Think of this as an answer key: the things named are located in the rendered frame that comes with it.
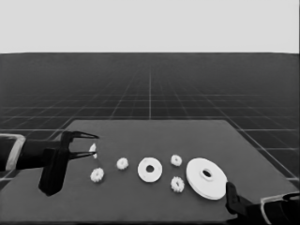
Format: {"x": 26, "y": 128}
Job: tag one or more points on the large thick white disc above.
{"x": 200, "y": 187}

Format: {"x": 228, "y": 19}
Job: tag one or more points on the small white toothed gear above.
{"x": 179, "y": 161}
{"x": 125, "y": 164}

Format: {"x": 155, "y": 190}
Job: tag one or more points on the small white T-shaped piece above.
{"x": 93, "y": 147}

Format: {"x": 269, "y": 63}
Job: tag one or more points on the white round carrier with pins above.
{"x": 142, "y": 170}

